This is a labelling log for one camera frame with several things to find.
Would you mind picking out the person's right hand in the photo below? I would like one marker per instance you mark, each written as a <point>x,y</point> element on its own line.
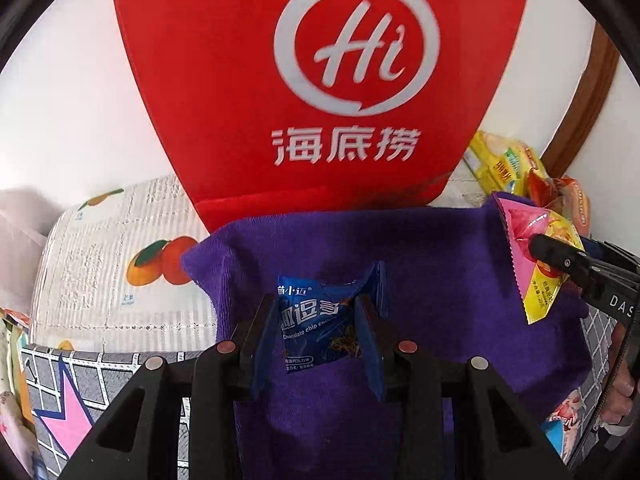
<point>625,390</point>

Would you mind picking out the blue cookie packet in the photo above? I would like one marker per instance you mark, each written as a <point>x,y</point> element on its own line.
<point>310,320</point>

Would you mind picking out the brown wooden door frame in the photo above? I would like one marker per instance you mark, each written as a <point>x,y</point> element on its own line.
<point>590,100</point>

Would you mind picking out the red paper bag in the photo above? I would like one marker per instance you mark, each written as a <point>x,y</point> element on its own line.
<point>210,85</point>

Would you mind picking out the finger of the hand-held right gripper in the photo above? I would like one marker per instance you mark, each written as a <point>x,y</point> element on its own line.
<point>565,260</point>

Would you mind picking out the white plastic bag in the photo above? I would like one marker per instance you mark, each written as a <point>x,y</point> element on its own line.
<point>20,250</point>

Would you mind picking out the pink yellow snack packet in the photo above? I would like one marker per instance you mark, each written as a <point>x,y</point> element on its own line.
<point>520,225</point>

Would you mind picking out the purple towel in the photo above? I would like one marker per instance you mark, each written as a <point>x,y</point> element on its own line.
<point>440,270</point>

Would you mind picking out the person's right forearm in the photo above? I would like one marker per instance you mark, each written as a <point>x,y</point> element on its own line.
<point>615,442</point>

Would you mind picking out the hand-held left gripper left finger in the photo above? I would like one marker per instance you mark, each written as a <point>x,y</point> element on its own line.
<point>261,360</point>

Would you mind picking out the grey checkered star blanket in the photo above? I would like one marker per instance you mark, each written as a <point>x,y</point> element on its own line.
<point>75,375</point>

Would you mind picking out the yellow green label snack packet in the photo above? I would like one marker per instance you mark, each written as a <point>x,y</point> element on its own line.
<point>525,162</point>

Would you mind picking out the white fruit print cloth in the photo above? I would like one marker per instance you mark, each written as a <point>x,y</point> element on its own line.
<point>100,270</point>

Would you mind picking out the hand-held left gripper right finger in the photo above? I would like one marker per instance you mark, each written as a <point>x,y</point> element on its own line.
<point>371,360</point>

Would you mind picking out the orange red snack packet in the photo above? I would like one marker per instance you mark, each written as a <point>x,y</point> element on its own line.
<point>575,205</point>

